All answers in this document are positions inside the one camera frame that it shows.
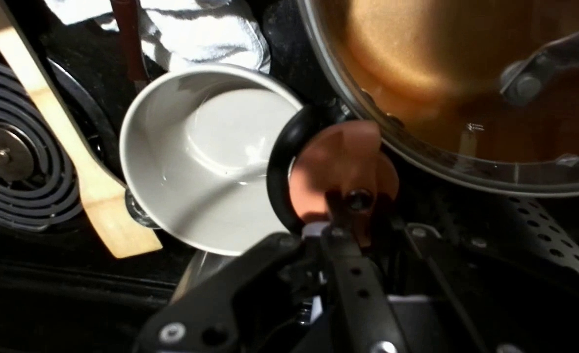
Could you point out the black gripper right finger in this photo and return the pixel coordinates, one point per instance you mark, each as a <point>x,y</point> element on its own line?
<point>458,295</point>

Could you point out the wooden spatula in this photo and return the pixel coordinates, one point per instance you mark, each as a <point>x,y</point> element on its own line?
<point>99,197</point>

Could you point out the black coil burner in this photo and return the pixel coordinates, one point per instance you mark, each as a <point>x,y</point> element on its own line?
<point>20,163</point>

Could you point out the glass pot lid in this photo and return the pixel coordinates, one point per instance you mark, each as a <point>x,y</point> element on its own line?
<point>432,71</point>

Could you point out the stainless steel cup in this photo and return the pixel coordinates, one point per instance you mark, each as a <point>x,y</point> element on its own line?
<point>197,150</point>

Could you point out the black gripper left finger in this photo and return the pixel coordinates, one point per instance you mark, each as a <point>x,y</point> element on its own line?
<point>354,295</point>

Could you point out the white cloth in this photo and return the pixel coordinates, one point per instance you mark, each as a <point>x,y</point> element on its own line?
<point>203,32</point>

